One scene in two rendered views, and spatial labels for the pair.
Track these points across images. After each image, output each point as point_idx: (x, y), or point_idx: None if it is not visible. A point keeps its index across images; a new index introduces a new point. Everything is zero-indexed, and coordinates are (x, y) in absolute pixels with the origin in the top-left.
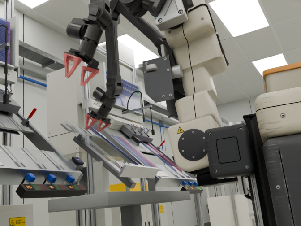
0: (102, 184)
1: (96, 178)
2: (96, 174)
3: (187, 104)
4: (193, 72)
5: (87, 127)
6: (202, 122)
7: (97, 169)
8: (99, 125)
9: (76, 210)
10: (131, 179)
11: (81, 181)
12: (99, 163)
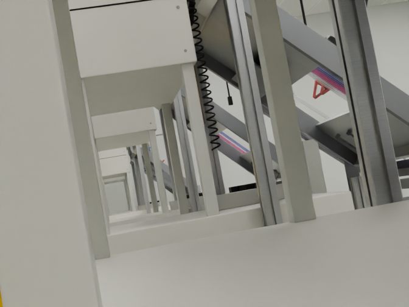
0: (322, 169)
1: (311, 161)
2: (310, 156)
3: None
4: None
5: (324, 91)
6: None
7: (311, 149)
8: (316, 89)
9: (358, 198)
10: None
11: (347, 162)
12: (313, 141)
